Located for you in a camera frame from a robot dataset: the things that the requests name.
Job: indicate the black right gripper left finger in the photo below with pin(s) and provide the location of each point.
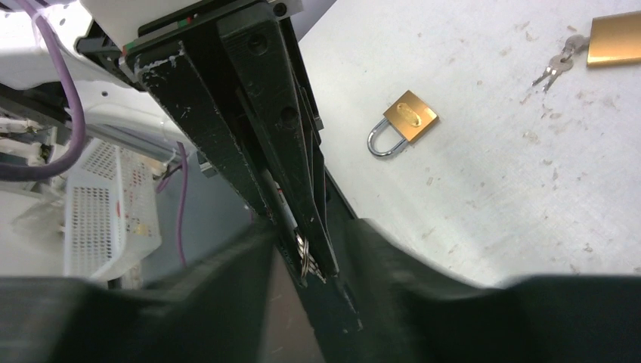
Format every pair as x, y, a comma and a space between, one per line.
212, 311

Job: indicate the long shackle brass padlock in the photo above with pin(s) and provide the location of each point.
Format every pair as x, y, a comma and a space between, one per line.
614, 40

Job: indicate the white perforated plastic basket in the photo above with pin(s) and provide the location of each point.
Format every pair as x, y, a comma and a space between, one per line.
111, 221

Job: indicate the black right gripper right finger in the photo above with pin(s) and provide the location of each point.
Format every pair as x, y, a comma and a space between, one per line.
410, 311

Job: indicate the padlock keys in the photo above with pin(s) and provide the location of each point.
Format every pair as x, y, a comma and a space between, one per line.
563, 61

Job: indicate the cable lock silver keys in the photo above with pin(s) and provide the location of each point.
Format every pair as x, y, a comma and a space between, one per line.
308, 264

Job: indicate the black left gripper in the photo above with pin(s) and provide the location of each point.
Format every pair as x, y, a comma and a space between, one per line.
263, 49

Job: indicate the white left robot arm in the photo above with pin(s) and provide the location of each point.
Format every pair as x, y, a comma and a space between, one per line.
225, 78

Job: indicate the short brass padlock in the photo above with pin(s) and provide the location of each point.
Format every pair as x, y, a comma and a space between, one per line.
410, 116

